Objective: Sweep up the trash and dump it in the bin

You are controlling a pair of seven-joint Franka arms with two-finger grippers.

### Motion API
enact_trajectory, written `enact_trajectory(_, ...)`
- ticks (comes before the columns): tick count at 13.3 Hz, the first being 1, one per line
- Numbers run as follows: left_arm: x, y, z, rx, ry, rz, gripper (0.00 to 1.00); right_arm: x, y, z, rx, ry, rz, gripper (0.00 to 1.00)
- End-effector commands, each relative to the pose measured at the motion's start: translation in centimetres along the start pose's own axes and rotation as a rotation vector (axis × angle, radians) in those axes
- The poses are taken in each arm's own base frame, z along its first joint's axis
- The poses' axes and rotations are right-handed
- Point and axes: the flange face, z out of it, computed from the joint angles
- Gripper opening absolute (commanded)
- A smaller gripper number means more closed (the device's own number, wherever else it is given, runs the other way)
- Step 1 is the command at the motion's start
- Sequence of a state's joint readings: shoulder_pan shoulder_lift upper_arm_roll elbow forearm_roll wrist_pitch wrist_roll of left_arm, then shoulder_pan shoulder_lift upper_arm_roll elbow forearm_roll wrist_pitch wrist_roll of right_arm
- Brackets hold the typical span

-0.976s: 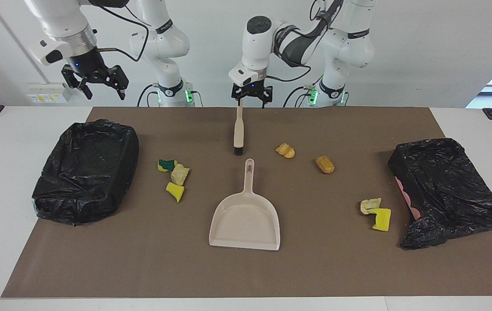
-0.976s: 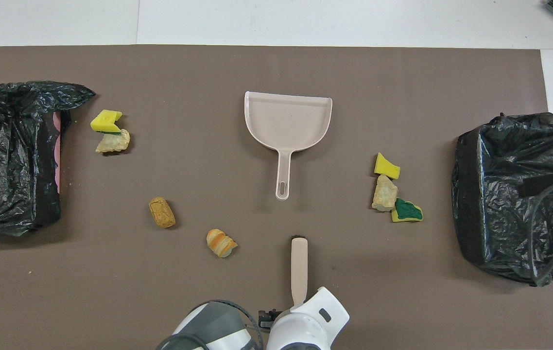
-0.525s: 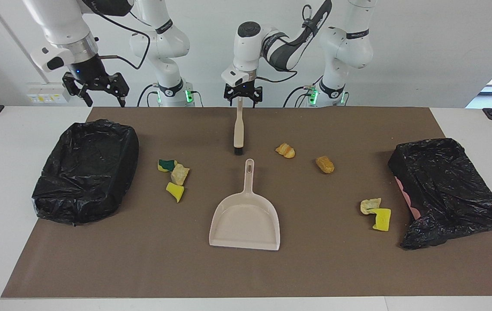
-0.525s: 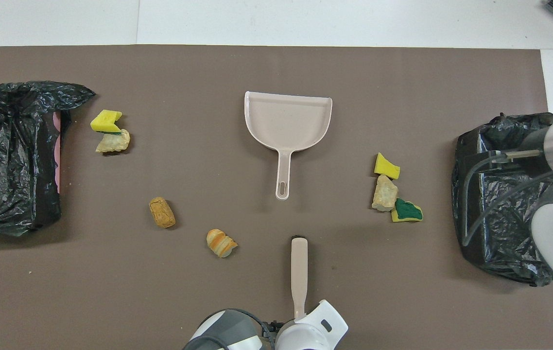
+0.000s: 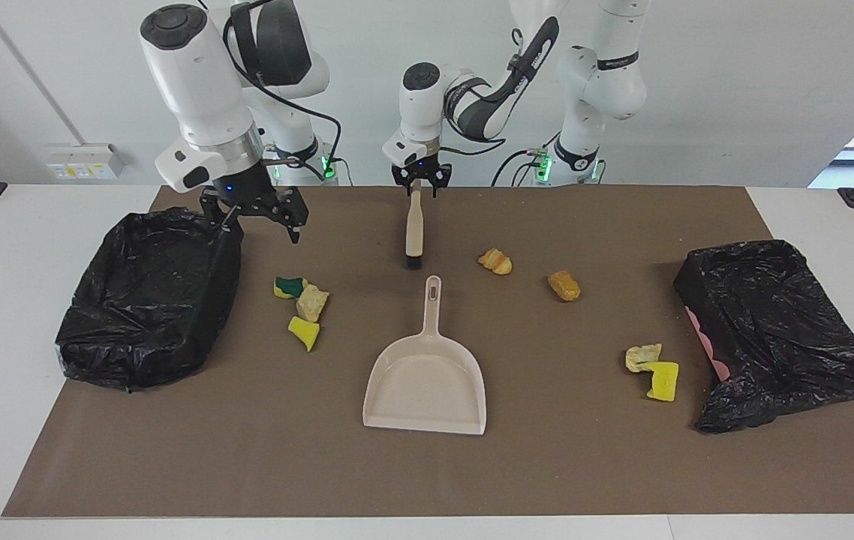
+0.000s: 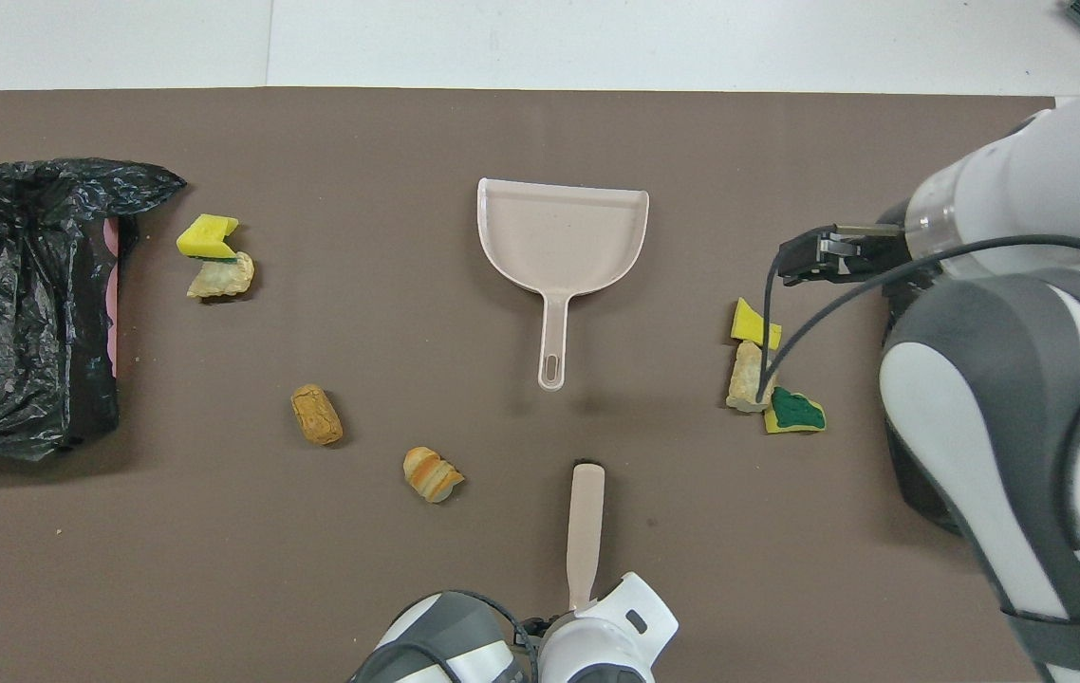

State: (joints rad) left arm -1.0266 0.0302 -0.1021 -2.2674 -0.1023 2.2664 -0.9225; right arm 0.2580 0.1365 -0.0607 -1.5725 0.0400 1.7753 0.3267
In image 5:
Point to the brown bread nugget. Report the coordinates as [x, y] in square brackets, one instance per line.
[564, 286]

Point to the green and yellow sponge piece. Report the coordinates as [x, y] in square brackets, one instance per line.
[292, 286]

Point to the pale sponge piece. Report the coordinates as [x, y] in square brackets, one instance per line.
[641, 356]

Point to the notched yellow sponge piece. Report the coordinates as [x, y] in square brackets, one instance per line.
[665, 382]

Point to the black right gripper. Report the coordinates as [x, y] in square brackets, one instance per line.
[247, 191]

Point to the pink plastic bin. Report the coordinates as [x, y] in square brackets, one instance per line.
[706, 343]

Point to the beige hand brush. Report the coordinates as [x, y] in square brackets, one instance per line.
[414, 229]

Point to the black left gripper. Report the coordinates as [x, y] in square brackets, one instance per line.
[419, 169]

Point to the brown table mat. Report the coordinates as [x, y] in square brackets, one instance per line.
[547, 450]

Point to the crumpled black trash bag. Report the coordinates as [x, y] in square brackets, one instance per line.
[772, 315]

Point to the yellow sponge wedge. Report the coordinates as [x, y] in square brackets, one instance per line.
[305, 331]

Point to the tan sponge piece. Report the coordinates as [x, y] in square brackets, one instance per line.
[313, 304]

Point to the white wall socket box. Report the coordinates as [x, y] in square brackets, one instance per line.
[85, 161]

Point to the black bag lined bin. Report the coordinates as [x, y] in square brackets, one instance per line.
[142, 315]

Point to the beige plastic dustpan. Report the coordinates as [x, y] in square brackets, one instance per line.
[427, 382]

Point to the orange toy croissant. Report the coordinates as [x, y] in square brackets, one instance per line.
[496, 262]

